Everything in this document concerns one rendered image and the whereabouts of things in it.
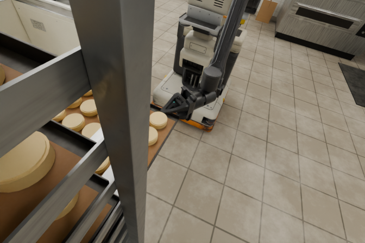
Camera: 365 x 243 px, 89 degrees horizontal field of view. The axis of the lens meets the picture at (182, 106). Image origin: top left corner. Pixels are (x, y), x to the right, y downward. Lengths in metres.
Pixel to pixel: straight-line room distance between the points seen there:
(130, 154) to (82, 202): 0.13
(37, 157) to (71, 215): 0.11
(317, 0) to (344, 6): 0.41
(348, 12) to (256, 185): 3.38
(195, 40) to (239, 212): 1.24
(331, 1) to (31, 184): 4.21
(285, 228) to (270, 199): 0.19
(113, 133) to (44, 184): 0.08
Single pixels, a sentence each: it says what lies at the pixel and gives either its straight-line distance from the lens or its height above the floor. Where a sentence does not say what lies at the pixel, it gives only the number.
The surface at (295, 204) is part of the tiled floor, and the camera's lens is 1.83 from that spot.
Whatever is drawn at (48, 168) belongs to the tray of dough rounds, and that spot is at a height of 1.23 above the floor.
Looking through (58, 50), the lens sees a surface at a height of 0.55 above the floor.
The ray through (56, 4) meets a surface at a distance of 1.51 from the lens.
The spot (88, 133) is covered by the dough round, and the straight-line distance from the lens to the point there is 0.52.
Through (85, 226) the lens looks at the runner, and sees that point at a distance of 0.27.
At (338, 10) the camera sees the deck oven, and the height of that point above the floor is 0.71.
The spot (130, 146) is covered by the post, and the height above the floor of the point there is 1.26.
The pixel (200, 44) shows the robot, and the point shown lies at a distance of 1.34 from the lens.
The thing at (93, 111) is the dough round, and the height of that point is 0.99.
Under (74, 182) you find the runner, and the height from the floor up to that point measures 1.23.
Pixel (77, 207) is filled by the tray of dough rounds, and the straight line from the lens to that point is 0.29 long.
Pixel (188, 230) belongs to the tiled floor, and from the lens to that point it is 1.44.
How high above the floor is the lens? 1.40
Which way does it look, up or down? 45 degrees down
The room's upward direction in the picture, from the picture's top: 13 degrees clockwise
